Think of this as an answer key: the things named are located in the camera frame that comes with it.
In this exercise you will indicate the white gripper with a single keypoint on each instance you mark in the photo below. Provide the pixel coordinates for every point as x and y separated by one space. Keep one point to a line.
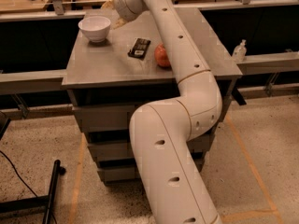
123 6

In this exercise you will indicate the white ceramic bowl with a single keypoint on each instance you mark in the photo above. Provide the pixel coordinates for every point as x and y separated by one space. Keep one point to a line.
95 28

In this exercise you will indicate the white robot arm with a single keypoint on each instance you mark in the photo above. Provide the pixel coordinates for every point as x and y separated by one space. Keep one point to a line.
182 197

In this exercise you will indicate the red apple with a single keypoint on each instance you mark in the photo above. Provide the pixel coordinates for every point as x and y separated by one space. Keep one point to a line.
161 57

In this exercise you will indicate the black snack bar wrapper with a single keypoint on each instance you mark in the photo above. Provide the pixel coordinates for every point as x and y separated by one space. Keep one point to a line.
139 48

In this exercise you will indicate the grey drawer cabinet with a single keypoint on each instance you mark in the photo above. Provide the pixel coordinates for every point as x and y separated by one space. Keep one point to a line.
103 73

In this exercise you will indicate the top grey drawer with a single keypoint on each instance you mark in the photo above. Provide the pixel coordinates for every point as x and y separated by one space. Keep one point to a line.
106 117

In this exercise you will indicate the grey drawer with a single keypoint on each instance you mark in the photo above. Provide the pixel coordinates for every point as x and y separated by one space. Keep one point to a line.
126 169
106 117
115 145

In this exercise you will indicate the grey metal railing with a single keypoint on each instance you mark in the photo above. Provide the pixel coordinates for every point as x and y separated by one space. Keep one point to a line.
284 12

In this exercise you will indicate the clear sanitizer bottle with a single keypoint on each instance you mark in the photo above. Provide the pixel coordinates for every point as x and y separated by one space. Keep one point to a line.
240 52

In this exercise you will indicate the middle grey drawer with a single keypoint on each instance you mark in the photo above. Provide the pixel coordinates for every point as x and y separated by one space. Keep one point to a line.
115 145

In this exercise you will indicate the bottom grey drawer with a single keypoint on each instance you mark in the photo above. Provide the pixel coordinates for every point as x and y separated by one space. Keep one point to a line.
126 169

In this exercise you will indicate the black metal stand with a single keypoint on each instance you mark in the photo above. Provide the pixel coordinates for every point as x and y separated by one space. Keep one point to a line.
45 202

